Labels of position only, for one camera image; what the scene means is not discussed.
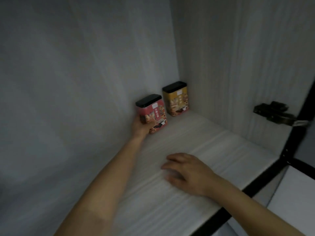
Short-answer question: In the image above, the person's left hand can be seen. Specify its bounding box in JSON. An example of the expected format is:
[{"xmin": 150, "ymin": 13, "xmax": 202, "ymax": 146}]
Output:
[{"xmin": 130, "ymin": 113, "xmax": 156, "ymax": 139}]

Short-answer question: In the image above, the person's right hand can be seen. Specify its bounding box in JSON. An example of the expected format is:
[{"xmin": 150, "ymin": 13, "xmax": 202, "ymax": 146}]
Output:
[{"xmin": 161, "ymin": 152, "xmax": 220, "ymax": 197}]

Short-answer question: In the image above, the red tin with black lid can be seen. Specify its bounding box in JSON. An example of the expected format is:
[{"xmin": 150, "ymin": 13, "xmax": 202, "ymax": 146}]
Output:
[{"xmin": 135, "ymin": 94, "xmax": 169, "ymax": 134}]

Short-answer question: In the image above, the person's right forearm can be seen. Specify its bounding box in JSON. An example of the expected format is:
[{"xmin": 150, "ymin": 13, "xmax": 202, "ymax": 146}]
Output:
[{"xmin": 203, "ymin": 175, "xmax": 307, "ymax": 236}]

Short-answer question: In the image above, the person's left forearm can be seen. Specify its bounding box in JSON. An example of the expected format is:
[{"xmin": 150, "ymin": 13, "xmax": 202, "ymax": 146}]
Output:
[{"xmin": 53, "ymin": 134, "xmax": 149, "ymax": 236}]

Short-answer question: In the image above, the white cabinet shelf board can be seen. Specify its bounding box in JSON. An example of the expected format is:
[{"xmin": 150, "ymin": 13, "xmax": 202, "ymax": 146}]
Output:
[{"xmin": 108, "ymin": 112, "xmax": 287, "ymax": 236}]

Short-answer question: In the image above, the yellow tin with black lid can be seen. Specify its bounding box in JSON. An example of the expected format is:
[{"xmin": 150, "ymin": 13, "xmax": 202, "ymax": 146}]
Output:
[{"xmin": 162, "ymin": 81, "xmax": 191, "ymax": 117}]

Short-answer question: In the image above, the dark metal cabinet hinge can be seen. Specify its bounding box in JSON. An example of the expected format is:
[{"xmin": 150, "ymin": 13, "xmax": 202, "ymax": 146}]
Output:
[{"xmin": 253, "ymin": 101, "xmax": 309, "ymax": 127}]

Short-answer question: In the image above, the black cabinet door frame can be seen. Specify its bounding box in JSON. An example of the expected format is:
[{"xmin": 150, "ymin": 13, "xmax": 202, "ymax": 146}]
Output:
[{"xmin": 197, "ymin": 80, "xmax": 315, "ymax": 236}]

